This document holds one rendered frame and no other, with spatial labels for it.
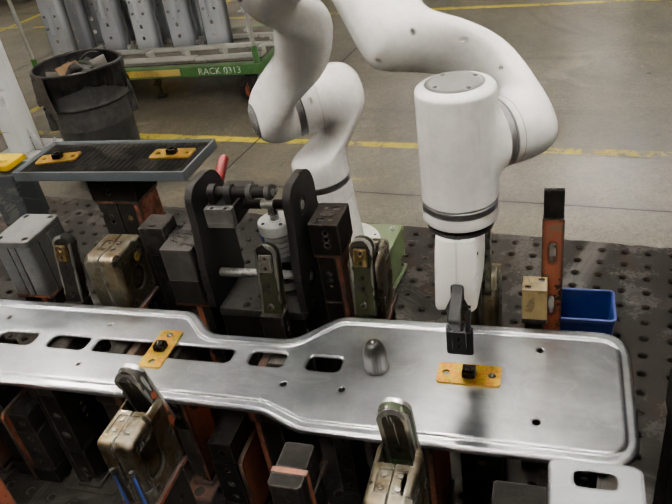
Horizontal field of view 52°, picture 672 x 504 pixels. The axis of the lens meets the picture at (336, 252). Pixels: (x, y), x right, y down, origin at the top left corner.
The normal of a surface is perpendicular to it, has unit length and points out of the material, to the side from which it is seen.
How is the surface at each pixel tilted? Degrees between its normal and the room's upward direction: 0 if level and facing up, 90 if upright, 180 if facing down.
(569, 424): 0
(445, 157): 90
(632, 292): 0
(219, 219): 90
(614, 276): 0
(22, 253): 90
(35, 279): 90
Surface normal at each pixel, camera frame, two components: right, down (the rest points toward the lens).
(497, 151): 0.51, 0.39
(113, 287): -0.27, 0.55
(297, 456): -0.15, -0.83
